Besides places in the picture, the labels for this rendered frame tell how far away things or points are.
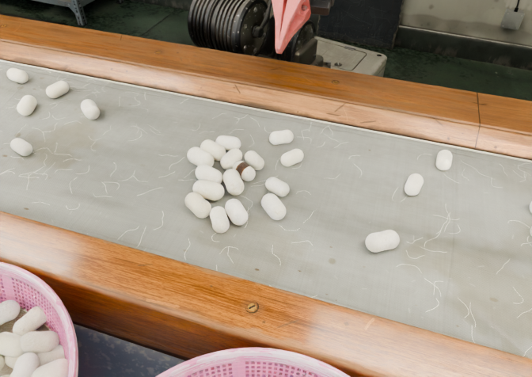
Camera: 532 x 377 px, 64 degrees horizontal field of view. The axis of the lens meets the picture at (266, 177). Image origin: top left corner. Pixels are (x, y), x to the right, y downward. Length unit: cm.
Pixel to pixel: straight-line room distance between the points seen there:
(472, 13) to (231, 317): 232
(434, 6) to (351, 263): 219
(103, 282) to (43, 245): 8
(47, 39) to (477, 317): 77
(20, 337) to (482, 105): 63
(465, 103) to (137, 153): 47
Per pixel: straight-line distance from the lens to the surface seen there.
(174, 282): 41
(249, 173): 52
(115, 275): 43
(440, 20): 258
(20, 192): 59
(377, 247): 46
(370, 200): 52
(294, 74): 69
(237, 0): 89
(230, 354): 37
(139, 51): 78
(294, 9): 56
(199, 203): 48
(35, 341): 45
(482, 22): 258
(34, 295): 46
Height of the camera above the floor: 110
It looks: 43 degrees down
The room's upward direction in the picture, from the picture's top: 1 degrees clockwise
